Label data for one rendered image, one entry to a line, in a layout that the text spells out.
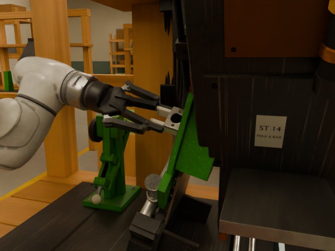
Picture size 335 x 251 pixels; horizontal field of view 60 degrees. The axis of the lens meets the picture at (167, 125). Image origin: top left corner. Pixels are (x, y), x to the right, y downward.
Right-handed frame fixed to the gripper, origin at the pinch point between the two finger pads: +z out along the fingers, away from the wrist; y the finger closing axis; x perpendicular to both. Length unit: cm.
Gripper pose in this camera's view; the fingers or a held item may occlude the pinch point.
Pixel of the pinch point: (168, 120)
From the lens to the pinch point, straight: 67.0
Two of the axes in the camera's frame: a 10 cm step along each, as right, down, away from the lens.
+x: 0.3, 5.0, 8.6
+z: 9.2, 3.2, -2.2
